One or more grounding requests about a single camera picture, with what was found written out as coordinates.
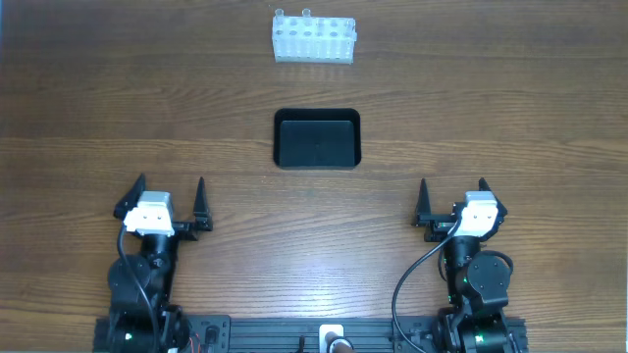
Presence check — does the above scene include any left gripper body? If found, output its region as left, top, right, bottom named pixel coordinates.
left=171, top=219, right=215, bottom=242

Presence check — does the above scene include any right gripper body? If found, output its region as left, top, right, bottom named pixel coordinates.
left=423, top=203, right=465, bottom=243

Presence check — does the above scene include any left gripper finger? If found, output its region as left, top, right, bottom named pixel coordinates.
left=191, top=176, right=213, bottom=222
left=113, top=173, right=147, bottom=221

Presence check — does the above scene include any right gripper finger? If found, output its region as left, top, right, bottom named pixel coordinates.
left=411, top=177, right=434, bottom=227
left=478, top=176, right=509, bottom=228

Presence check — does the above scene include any black tray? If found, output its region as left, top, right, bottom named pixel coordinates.
left=272, top=107, right=363, bottom=171

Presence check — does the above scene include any white test tube rack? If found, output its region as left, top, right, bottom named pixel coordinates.
left=271, top=14, right=358, bottom=66

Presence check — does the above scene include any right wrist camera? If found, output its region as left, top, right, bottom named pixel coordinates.
left=458, top=190, right=500, bottom=239

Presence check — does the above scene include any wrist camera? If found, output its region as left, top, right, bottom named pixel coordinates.
left=458, top=190, right=500, bottom=239
left=122, top=190, right=177, bottom=238

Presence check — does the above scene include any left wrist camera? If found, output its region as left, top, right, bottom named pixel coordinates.
left=122, top=190, right=177, bottom=238

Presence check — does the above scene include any black cable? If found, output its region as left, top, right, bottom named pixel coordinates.
left=391, top=218, right=465, bottom=353
left=116, top=223, right=162, bottom=353

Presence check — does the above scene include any mounting rail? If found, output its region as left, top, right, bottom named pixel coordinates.
left=92, top=315, right=530, bottom=353

